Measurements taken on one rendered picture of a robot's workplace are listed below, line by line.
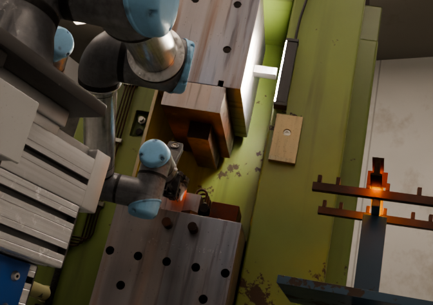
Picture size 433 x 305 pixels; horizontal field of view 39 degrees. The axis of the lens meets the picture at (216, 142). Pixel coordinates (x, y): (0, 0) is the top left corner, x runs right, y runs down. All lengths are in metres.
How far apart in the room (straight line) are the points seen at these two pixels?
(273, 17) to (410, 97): 3.85
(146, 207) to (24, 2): 0.77
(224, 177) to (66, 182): 1.56
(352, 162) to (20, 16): 1.87
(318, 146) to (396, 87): 4.23
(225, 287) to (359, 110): 1.16
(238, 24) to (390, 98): 4.21
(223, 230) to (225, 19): 0.75
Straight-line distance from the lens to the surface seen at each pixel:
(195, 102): 1.98
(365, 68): 2.70
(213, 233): 1.77
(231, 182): 2.38
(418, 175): 5.82
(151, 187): 1.52
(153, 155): 1.52
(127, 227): 1.82
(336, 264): 2.40
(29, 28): 0.84
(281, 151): 2.02
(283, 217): 1.98
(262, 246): 1.96
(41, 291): 1.97
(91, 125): 1.41
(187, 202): 1.86
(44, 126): 0.84
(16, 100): 0.65
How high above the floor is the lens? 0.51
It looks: 20 degrees up
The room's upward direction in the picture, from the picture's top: 13 degrees clockwise
